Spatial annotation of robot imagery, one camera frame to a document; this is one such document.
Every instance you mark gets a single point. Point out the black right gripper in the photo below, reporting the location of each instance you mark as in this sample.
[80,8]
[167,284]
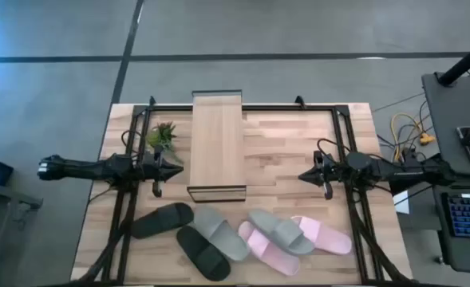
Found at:
[329,175]

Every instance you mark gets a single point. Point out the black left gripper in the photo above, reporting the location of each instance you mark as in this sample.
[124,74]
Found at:
[152,168]

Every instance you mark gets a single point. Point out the black rubber slide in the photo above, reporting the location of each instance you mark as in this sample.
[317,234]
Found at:
[163,219]
[202,255]

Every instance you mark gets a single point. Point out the grey rubber slide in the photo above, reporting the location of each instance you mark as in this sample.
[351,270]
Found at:
[218,233]
[282,231]

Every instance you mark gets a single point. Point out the pink rubber slide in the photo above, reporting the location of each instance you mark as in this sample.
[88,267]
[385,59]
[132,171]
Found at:
[330,239]
[266,251]

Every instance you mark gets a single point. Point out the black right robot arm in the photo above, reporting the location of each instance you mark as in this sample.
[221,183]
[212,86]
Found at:
[398,171]

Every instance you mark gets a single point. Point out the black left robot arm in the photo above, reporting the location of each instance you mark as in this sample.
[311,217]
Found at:
[79,169]

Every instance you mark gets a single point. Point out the potted green succulent plant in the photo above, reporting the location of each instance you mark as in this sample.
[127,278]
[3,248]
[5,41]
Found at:
[162,135]

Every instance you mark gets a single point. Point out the grey equipment cart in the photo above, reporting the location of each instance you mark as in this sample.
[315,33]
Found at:
[446,119]

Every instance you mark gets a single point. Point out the dark grey side stand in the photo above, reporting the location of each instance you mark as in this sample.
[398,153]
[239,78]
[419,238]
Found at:
[3,199]

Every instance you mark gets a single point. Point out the black pole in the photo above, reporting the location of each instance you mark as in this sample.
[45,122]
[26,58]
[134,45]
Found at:
[464,61]

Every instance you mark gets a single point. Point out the wooden shelf black metal frame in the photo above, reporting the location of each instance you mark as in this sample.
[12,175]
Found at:
[216,139]

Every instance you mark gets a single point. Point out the black aluminium rig frame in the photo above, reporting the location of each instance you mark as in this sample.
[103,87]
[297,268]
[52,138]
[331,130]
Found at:
[278,108]

